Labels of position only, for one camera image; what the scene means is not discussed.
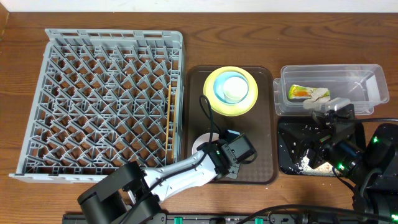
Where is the white rice bowl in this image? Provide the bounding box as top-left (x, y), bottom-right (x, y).
top-left (192, 133), bottom-right (219, 154)

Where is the yellow plate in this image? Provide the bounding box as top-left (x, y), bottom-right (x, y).
top-left (203, 66), bottom-right (259, 116)

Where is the white tissue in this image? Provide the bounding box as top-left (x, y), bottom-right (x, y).
top-left (303, 88), bottom-right (331, 110)

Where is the yellow green snack wrapper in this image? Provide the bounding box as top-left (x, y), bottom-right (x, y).
top-left (287, 85), bottom-right (317, 100)

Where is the white cup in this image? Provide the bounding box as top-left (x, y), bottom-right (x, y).
top-left (223, 77), bottom-right (248, 104)

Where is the light blue bowl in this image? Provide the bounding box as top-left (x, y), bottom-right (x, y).
top-left (213, 71), bottom-right (249, 104)

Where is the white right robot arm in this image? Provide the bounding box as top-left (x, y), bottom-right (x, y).
top-left (277, 116), bottom-right (397, 223)

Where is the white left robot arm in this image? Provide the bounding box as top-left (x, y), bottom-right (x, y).
top-left (78, 139), bottom-right (240, 223)

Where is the black tray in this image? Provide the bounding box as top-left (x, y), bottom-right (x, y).
top-left (277, 116), bottom-right (365, 176)

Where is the spilled rice pile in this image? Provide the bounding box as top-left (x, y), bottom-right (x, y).
top-left (294, 155), bottom-right (338, 177)

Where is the brown serving tray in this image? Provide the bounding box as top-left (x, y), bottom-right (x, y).
top-left (182, 66), bottom-right (279, 185)

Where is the clear plastic bin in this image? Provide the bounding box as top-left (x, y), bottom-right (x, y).
top-left (273, 64), bottom-right (389, 116)

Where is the right wooden chopstick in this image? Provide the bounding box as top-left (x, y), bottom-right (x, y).
top-left (171, 91), bottom-right (178, 161)

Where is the wooden chopstick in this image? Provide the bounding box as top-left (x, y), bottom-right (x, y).
top-left (165, 84), bottom-right (172, 155)
top-left (171, 91), bottom-right (178, 161)

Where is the left wooden chopstick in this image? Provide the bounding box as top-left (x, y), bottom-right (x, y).
top-left (165, 84), bottom-right (172, 155)

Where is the grey plastic dish rack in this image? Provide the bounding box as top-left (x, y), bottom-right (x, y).
top-left (11, 29), bottom-right (185, 184)

